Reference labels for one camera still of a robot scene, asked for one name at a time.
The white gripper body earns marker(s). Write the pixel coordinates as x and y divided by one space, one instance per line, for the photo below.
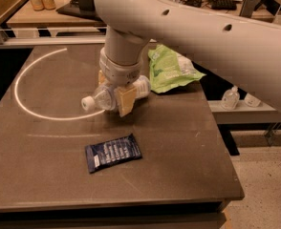
120 73

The clear blue-label plastic bottle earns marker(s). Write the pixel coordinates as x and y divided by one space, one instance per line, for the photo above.
104 96

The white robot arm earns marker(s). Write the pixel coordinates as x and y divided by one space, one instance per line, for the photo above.
245 52

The clear sanitizer pump bottle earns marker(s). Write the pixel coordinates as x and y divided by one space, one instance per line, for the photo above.
230 98

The green snack bag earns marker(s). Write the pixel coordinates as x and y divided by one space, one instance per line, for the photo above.
169 70

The dark blue snack packet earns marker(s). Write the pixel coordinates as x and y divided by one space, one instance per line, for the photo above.
112 152

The black monitor stand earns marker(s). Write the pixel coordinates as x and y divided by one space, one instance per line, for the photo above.
80 8

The wooden desk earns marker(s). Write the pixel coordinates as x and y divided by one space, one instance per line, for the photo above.
26 18

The grey low shelf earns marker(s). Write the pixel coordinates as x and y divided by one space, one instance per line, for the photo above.
244 114

